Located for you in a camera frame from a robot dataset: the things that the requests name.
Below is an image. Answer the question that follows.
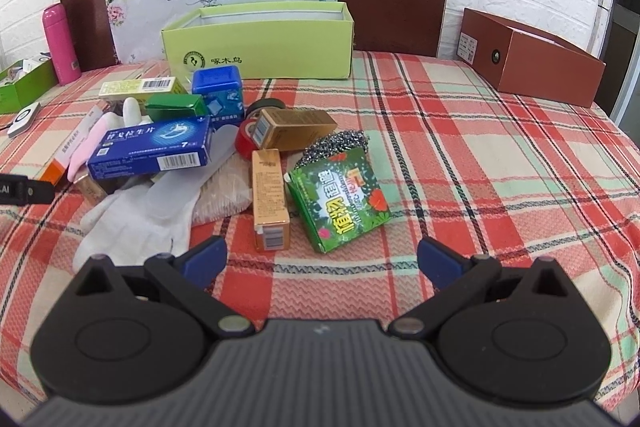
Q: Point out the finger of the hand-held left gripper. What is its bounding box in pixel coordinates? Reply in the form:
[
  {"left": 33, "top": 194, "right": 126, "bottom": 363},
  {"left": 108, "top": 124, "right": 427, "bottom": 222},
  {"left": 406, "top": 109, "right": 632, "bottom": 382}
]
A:
[{"left": 21, "top": 177, "right": 55, "bottom": 206}]

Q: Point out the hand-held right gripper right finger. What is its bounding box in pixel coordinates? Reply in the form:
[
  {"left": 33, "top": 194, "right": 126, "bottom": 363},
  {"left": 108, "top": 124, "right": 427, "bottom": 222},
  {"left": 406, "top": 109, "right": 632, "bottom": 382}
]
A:
[{"left": 389, "top": 236, "right": 571, "bottom": 339}]

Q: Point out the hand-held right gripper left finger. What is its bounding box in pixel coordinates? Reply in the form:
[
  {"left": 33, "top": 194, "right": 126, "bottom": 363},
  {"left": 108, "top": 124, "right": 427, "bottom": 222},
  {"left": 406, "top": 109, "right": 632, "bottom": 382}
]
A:
[{"left": 74, "top": 238, "right": 254, "bottom": 341}]

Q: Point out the green floral box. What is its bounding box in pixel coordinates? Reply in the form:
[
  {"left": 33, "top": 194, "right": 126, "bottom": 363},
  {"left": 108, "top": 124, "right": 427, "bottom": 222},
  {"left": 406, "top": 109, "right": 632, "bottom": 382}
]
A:
[{"left": 283, "top": 146, "right": 392, "bottom": 255}]

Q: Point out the blue medicine box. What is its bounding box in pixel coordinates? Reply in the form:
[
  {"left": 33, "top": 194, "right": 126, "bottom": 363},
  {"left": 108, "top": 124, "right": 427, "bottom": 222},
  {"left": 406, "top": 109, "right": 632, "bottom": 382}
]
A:
[{"left": 87, "top": 115, "right": 212, "bottom": 182}]

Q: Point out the blue square tin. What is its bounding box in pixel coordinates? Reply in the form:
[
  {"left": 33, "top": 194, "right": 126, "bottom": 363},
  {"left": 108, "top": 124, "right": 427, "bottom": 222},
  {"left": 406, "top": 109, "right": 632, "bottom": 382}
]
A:
[{"left": 191, "top": 67, "right": 246, "bottom": 128}]

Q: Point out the light green cardboard box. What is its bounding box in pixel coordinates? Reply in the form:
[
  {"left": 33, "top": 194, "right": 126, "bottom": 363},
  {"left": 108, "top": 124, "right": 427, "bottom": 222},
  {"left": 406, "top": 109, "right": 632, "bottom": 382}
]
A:
[{"left": 160, "top": 0, "right": 355, "bottom": 80}]

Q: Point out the orange and white medicine box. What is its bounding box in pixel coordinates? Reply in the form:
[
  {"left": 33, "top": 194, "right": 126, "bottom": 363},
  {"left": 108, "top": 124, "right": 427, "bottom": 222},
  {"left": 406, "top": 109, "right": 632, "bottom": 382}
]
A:
[{"left": 38, "top": 104, "right": 104, "bottom": 186}]

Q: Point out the clear plastic bag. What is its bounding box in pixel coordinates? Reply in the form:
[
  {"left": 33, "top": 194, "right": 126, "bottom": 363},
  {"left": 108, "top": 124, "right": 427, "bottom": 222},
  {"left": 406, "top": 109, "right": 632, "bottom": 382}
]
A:
[{"left": 192, "top": 176, "right": 254, "bottom": 226}]

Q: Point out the pink soft item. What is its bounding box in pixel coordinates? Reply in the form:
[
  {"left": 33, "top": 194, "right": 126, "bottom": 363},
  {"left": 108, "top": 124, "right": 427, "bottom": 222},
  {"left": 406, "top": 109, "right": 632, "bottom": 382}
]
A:
[{"left": 66, "top": 111, "right": 120, "bottom": 184}]

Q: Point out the white round device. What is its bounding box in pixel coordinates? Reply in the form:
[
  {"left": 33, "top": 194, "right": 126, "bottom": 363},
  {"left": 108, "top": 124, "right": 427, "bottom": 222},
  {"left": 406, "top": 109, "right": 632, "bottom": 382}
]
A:
[{"left": 7, "top": 101, "right": 41, "bottom": 138}]

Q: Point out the white glove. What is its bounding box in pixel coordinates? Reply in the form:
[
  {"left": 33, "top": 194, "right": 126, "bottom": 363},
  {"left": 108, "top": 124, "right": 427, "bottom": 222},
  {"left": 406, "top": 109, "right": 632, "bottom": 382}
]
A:
[{"left": 74, "top": 123, "right": 252, "bottom": 269}]

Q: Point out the slim gold box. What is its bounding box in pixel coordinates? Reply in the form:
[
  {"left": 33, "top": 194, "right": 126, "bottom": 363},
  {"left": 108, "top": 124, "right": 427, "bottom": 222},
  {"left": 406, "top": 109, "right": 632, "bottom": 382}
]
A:
[{"left": 251, "top": 148, "right": 292, "bottom": 252}]

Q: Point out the plaid tablecloth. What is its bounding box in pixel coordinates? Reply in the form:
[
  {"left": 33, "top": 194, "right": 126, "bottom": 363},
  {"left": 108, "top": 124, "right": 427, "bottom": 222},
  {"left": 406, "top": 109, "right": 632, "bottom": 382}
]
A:
[{"left": 0, "top": 49, "right": 640, "bottom": 413}]

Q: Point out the green open box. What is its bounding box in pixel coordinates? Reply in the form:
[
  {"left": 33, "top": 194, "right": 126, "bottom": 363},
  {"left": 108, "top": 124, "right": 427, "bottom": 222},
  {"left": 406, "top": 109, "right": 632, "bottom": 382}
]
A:
[{"left": 0, "top": 56, "right": 59, "bottom": 116}]

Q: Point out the red tape roll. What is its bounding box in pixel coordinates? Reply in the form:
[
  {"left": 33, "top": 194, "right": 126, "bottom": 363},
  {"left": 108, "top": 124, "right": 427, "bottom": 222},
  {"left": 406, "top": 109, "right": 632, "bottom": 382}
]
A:
[{"left": 237, "top": 117, "right": 267, "bottom": 160}]

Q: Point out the yellow-green medicine box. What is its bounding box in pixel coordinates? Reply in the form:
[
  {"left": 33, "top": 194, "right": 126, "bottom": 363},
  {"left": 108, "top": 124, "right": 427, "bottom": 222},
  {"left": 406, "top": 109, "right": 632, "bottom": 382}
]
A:
[{"left": 98, "top": 76, "right": 189, "bottom": 100}]

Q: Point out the pink thermos bottle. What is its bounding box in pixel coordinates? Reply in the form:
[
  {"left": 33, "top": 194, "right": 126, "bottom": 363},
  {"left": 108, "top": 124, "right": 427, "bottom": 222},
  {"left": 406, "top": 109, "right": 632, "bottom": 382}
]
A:
[{"left": 41, "top": 3, "right": 82, "bottom": 86}]

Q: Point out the steel wool scrubber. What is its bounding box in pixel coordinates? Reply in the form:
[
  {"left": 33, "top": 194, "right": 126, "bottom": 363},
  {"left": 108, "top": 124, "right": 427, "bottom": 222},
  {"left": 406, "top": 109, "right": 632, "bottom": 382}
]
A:
[{"left": 294, "top": 132, "right": 369, "bottom": 171}]

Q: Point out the shiny green box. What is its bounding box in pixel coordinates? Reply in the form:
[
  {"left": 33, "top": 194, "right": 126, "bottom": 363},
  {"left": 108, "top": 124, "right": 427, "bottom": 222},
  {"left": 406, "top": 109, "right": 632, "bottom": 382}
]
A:
[{"left": 144, "top": 94, "right": 209, "bottom": 121}]

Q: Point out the wide gold box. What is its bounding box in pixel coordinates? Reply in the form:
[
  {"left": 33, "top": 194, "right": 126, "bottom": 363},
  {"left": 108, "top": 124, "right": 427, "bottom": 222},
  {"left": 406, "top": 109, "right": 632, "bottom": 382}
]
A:
[{"left": 254, "top": 107, "right": 339, "bottom": 152}]

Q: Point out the black tape roll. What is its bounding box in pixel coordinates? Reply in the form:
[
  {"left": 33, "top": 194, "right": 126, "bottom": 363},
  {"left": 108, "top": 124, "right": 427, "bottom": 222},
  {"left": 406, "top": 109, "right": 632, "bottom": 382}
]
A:
[{"left": 244, "top": 99, "right": 289, "bottom": 122}]

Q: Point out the brown shoebox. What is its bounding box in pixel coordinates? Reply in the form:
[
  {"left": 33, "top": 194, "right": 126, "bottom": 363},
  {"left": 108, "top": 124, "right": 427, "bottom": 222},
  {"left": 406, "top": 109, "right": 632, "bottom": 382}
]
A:
[{"left": 457, "top": 7, "right": 607, "bottom": 109}]

